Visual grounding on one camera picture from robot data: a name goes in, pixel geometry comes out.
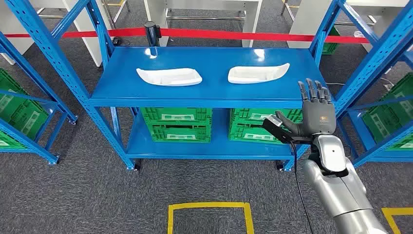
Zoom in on white table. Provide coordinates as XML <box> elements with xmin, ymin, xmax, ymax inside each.
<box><xmin>143</xmin><ymin>0</ymin><xmax>263</xmax><ymax>48</ymax></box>
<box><xmin>0</xmin><ymin>0</ymin><xmax>112</xmax><ymax>67</ymax></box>
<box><xmin>287</xmin><ymin>0</ymin><xmax>413</xmax><ymax>52</ymax></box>

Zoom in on white floor cable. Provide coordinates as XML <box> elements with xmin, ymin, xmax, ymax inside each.
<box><xmin>325</xmin><ymin>77</ymin><xmax>395</xmax><ymax>91</ymax></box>

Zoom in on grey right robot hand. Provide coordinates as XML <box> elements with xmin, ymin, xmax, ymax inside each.
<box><xmin>275</xmin><ymin>78</ymin><xmax>337</xmax><ymax>137</ymax></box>

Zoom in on blue metal shelf rack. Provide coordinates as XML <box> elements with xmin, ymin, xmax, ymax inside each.
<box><xmin>335</xmin><ymin>48</ymin><xmax>413</xmax><ymax>169</ymax></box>
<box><xmin>4</xmin><ymin>0</ymin><xmax>413</xmax><ymax>172</ymax></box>
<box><xmin>0</xmin><ymin>32</ymin><xmax>78</xmax><ymax>165</ymax></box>

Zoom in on black barrier post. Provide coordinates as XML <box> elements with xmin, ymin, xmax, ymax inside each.
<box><xmin>144</xmin><ymin>21</ymin><xmax>162</xmax><ymax>47</ymax></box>

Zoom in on white plastic shell part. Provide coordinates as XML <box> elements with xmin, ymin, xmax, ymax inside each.
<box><xmin>136</xmin><ymin>67</ymin><xmax>203</xmax><ymax>87</ymax></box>
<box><xmin>227</xmin><ymin>63</ymin><xmax>290</xmax><ymax>85</ymax></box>

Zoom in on red barrier belt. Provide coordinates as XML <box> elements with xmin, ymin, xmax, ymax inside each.
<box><xmin>3</xmin><ymin>27</ymin><xmax>370</xmax><ymax>44</ymax></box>

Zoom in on steel frame legs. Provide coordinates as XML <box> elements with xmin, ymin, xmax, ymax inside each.
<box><xmin>100</xmin><ymin>0</ymin><xmax>131</xmax><ymax>30</ymax></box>

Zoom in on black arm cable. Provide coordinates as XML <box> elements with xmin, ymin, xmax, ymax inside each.
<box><xmin>289</xmin><ymin>142</ymin><xmax>314</xmax><ymax>234</ymax></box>

